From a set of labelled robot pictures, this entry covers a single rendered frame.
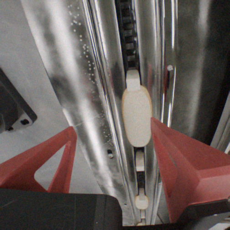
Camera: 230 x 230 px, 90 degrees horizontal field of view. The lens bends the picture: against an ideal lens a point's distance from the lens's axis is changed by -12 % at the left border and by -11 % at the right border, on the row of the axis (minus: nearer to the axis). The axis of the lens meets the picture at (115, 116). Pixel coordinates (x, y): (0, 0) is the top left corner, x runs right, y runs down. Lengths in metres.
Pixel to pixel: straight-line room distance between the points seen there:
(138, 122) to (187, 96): 0.08
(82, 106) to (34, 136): 0.18
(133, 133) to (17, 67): 0.20
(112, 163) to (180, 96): 0.15
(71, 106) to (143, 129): 0.09
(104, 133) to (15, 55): 0.17
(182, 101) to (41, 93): 0.21
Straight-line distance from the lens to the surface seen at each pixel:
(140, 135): 0.18
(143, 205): 0.41
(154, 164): 0.25
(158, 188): 0.31
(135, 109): 0.15
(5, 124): 0.25
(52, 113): 0.24
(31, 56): 0.21
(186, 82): 0.20
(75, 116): 0.17
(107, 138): 0.18
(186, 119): 0.23
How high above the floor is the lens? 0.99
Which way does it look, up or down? 54 degrees down
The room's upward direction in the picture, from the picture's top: 171 degrees counter-clockwise
